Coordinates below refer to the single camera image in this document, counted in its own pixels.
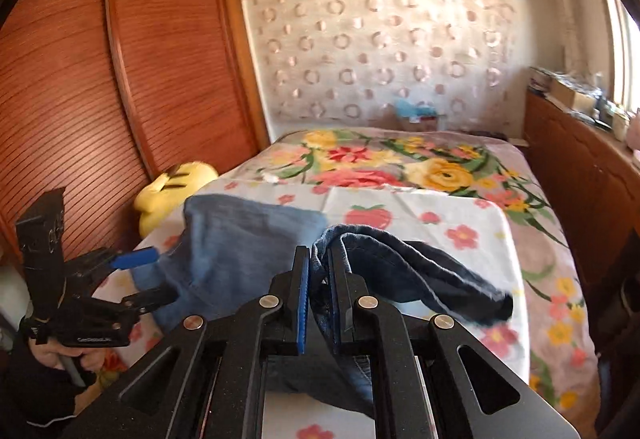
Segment wooden side cabinet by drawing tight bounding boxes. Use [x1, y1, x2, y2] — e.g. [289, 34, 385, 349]
[524, 92, 639, 300]

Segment pink bottle on cabinet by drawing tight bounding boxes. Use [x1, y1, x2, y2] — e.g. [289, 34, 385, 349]
[625, 110, 640, 152]

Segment wooden louvered wardrobe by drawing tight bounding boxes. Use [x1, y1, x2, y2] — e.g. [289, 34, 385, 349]
[1, 0, 269, 267]

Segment white jar on cabinet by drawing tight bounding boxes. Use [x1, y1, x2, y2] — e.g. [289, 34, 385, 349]
[612, 113, 630, 142]

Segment blue denim jeans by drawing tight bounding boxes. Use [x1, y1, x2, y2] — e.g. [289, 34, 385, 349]
[132, 194, 513, 416]

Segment cardboard box on cabinet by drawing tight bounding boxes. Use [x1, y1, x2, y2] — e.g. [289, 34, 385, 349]
[549, 79, 597, 115]

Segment window with wooden frame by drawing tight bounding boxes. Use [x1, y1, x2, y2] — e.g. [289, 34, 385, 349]
[604, 0, 639, 114]

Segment floral blanket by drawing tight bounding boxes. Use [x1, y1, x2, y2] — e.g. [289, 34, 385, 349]
[224, 128, 600, 438]

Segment white strawberry flower bedsheet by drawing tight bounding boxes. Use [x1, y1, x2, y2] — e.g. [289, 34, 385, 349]
[92, 178, 532, 439]

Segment person's left hand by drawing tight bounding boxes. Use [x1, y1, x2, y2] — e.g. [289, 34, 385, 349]
[28, 335, 109, 372]

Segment beige side window curtain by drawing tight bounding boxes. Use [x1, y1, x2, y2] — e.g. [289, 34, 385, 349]
[555, 0, 614, 84]

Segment yellow Pikachu plush toy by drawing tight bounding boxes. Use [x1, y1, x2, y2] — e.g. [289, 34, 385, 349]
[134, 162, 219, 239]

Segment sheer circle pattern curtain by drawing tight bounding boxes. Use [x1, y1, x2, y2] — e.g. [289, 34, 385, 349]
[243, 0, 518, 134]

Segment cardboard box with blue bag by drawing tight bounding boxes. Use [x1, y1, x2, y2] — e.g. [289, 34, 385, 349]
[394, 99, 447, 132]

